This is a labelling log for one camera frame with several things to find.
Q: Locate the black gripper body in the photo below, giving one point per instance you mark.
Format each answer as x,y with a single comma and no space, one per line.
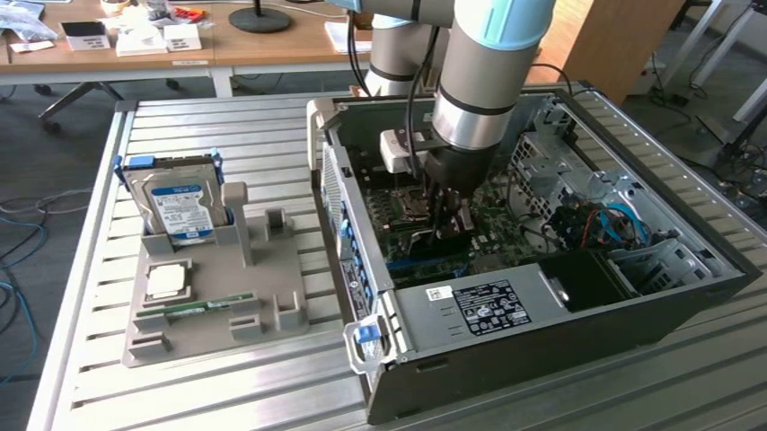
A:
462,168

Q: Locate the graphics card with black fan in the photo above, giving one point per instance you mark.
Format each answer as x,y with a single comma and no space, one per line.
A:
431,249

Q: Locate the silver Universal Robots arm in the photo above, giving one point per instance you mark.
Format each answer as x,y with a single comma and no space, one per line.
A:
479,67

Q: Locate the CPU socket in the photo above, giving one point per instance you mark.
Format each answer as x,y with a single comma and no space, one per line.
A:
410,202

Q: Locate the green motherboard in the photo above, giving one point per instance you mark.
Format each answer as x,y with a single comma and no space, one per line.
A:
503,238

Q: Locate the blue expansion slot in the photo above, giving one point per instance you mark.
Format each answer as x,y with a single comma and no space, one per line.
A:
405,265

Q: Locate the metal disk bay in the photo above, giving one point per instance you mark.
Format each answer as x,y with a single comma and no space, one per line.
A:
546,170

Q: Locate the grey power supply unit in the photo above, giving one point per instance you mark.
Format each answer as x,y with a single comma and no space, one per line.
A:
431,319

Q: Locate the blue case latch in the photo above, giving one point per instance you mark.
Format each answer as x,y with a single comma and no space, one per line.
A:
366,334

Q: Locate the black open PC case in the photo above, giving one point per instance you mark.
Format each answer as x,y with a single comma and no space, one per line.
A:
539,359

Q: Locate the stack of papers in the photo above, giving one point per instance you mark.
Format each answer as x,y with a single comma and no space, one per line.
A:
338,38

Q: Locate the wooden cabinet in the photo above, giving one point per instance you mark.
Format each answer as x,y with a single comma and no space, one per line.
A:
617,40

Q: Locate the grey parts rack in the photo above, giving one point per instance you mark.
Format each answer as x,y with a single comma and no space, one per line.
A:
227,287

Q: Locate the hard disk with blue label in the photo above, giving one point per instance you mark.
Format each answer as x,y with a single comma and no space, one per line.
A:
174,206

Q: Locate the green RAM stick on rack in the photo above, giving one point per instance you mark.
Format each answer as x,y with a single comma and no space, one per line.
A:
198,307

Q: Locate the black lamp base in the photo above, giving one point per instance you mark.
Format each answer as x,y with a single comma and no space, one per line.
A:
261,21

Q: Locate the silver CPU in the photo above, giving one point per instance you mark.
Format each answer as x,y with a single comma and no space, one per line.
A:
165,282

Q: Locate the plain white box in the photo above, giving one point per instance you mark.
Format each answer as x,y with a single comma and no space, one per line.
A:
181,38

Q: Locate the red plastic part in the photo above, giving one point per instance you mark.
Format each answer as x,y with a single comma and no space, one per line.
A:
191,14

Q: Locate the white box with cup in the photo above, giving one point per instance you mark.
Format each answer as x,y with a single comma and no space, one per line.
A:
141,42

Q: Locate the grey desk leg with caster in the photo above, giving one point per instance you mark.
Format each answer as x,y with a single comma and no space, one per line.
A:
66,101

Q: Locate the white box with black top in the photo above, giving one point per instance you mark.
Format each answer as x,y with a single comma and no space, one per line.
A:
87,37

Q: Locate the wooden desk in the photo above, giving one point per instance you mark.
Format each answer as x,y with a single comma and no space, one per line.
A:
61,60

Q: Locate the white label card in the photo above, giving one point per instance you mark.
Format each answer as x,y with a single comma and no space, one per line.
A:
30,46

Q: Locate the clear plastic bag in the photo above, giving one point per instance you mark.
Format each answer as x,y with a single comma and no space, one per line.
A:
25,20

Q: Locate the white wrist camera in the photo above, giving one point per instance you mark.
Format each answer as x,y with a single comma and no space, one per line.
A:
395,150

